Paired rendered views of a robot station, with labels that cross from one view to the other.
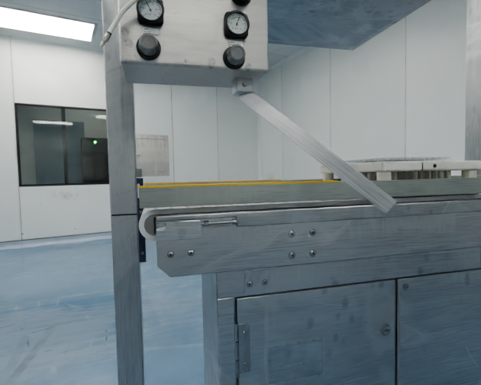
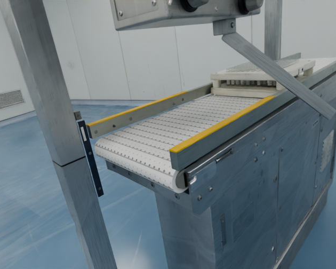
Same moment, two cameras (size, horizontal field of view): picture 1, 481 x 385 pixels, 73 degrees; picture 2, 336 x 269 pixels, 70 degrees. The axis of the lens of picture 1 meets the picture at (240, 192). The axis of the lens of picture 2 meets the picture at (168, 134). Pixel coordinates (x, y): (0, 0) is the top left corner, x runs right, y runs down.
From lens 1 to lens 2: 0.40 m
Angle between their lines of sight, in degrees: 32
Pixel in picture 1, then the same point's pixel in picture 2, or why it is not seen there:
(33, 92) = not seen: outside the picture
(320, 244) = (266, 145)
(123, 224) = (76, 169)
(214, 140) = (6, 35)
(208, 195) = (218, 137)
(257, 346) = (228, 225)
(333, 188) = (273, 102)
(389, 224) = (290, 116)
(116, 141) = (46, 87)
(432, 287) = (289, 144)
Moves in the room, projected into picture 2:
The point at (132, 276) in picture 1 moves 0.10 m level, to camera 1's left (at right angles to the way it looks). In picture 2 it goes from (94, 211) to (52, 228)
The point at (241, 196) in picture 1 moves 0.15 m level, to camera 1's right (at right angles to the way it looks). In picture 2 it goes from (235, 129) to (286, 110)
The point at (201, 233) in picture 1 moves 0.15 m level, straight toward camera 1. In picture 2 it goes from (216, 171) to (300, 207)
